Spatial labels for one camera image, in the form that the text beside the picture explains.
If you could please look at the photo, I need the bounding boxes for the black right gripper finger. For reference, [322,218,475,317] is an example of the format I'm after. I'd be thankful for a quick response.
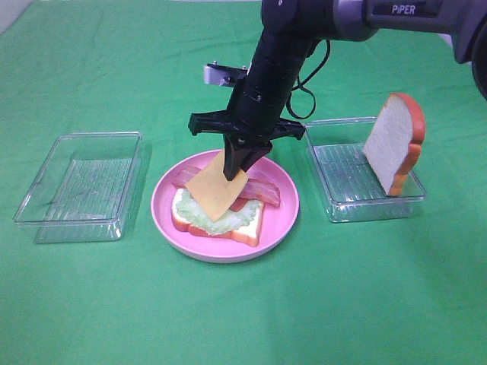
[223,136,247,181]
[240,144,272,172]

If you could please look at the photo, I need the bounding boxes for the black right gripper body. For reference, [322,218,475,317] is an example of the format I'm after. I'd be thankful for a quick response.
[188,85,304,142]

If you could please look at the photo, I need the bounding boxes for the pink bacon strip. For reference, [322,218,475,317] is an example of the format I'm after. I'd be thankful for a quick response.
[172,166,281,208]

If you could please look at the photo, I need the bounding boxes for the yellow cheese slice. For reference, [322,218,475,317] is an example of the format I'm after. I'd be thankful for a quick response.
[184,151,248,221]

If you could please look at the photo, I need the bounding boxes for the red ham slice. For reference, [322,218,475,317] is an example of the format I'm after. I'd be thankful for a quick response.
[229,198,247,211]

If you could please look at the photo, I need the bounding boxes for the green lettuce leaf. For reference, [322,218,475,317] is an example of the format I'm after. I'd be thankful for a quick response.
[171,189,264,237]

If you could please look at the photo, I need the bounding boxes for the bread slice orange crust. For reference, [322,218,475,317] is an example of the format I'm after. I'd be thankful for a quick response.
[171,189,265,247]

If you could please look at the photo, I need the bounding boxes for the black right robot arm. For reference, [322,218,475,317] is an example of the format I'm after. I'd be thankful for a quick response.
[189,0,486,180]

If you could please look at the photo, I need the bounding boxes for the pink plate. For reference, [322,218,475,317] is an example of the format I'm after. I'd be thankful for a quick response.
[151,150,300,263]

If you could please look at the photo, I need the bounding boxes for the clear right plastic container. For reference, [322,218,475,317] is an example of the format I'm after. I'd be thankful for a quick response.
[304,116,426,223]

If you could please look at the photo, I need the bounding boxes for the clear plastic container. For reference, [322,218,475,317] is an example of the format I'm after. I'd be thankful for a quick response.
[14,132,142,243]
[304,116,426,223]

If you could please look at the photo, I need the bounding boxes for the clear left plastic container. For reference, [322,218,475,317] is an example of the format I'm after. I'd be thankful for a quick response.
[14,132,142,243]

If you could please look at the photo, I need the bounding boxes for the green tablecloth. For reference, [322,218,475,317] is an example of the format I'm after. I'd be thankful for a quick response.
[1,1,486,364]

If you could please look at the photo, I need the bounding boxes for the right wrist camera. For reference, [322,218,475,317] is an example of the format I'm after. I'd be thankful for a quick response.
[203,62,249,87]

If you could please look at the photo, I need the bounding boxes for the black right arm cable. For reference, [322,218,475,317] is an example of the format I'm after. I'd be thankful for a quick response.
[287,37,332,119]

